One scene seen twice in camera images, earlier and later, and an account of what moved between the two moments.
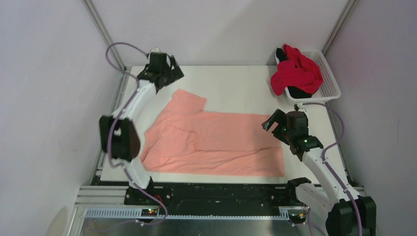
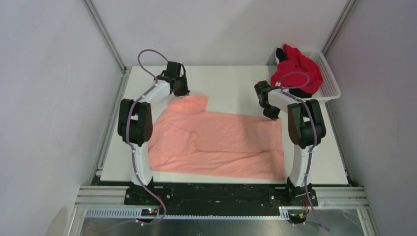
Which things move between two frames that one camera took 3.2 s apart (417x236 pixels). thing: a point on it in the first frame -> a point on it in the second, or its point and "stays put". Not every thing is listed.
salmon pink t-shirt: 184,138 stays put
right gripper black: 280,117 -> 274,115
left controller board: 149,212 stays put
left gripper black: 175,72 -> 185,90
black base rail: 227,196 stays put
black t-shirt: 294,92 stays put
